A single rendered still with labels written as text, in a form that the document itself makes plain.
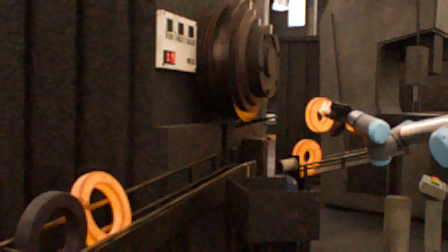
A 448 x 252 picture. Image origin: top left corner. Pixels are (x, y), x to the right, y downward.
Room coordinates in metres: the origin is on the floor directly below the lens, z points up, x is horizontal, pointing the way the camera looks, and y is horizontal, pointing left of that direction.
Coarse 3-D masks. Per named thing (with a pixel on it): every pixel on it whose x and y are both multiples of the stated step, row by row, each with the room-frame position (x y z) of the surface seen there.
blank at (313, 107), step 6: (312, 102) 2.31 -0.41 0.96; (318, 102) 2.32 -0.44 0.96; (306, 108) 2.32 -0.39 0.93; (312, 108) 2.30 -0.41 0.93; (318, 108) 2.32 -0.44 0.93; (306, 114) 2.31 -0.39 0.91; (312, 114) 2.30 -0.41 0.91; (306, 120) 2.31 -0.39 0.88; (312, 120) 2.30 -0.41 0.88; (318, 120) 2.32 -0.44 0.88; (324, 120) 2.35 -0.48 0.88; (330, 120) 2.36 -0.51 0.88; (312, 126) 2.30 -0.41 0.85; (318, 126) 2.32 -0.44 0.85; (324, 126) 2.34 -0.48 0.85; (330, 126) 2.36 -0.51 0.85
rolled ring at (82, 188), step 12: (84, 180) 1.17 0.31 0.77; (96, 180) 1.21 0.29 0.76; (108, 180) 1.25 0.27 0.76; (72, 192) 1.16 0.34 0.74; (84, 192) 1.16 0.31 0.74; (108, 192) 1.26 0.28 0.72; (120, 192) 1.28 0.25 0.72; (84, 204) 1.14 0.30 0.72; (120, 204) 1.27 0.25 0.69; (120, 216) 1.26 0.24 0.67; (96, 228) 1.15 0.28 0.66; (120, 228) 1.23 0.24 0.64; (96, 240) 1.14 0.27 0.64
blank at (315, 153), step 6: (300, 144) 2.37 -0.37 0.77; (306, 144) 2.38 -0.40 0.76; (312, 144) 2.40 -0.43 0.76; (294, 150) 2.37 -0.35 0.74; (300, 150) 2.36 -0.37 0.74; (306, 150) 2.38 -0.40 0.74; (312, 150) 2.40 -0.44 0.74; (318, 150) 2.42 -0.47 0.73; (300, 156) 2.36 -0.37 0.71; (312, 156) 2.42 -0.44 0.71; (318, 156) 2.42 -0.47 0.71; (300, 162) 2.36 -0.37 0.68; (306, 162) 2.42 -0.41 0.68; (300, 168) 2.36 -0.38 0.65
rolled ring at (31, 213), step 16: (48, 192) 1.01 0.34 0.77; (64, 192) 1.03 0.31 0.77; (32, 208) 0.96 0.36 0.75; (48, 208) 0.98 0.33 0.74; (64, 208) 1.03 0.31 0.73; (80, 208) 1.07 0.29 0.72; (32, 224) 0.94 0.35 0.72; (80, 224) 1.07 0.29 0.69; (16, 240) 0.94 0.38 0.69; (32, 240) 0.94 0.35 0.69; (80, 240) 1.07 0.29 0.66
